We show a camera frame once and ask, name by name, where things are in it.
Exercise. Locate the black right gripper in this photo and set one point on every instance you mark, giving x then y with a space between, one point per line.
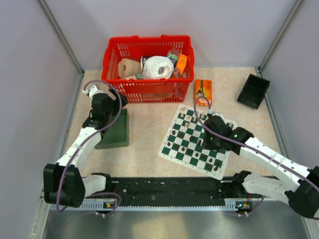
206 143

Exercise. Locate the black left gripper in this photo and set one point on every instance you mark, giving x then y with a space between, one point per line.
116 104

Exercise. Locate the green white chess mat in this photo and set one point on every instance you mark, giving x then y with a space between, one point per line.
183 144

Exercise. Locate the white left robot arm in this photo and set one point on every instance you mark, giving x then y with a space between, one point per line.
63 184

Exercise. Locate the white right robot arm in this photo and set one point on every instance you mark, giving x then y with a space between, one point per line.
293 184

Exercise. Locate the green plastic tray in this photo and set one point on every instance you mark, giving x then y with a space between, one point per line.
118 134

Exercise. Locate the red plastic shopping basket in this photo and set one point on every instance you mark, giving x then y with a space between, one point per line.
140 90

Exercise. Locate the brown toilet paper roll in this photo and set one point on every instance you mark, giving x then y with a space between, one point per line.
128 67

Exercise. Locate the orange razor box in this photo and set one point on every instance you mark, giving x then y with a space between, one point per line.
202 88

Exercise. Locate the black plastic bin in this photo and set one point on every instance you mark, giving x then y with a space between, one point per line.
253 91

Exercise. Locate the white wrapped paper roll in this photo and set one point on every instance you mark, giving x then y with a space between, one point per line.
158 67

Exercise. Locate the orange small carton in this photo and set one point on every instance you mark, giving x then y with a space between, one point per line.
181 63

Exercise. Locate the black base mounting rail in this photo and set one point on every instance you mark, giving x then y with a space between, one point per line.
175 191

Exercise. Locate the metal frame rail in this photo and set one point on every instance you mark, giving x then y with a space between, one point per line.
60 35

